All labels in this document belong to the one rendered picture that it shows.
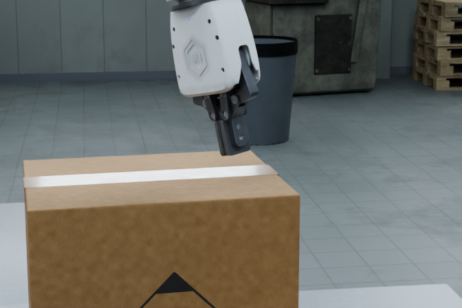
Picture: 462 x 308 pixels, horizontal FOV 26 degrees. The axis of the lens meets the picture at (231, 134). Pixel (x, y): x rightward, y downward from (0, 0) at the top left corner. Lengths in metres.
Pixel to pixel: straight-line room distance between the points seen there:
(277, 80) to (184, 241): 5.49
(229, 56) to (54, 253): 0.28
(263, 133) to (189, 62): 5.52
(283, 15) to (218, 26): 7.37
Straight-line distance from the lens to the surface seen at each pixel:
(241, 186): 1.15
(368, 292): 1.66
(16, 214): 2.13
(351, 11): 8.70
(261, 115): 6.59
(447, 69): 9.09
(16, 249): 1.90
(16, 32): 9.57
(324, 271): 4.26
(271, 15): 8.41
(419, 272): 4.30
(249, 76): 1.08
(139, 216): 1.09
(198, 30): 1.09
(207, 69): 1.09
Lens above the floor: 1.41
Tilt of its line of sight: 12 degrees down
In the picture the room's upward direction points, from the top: straight up
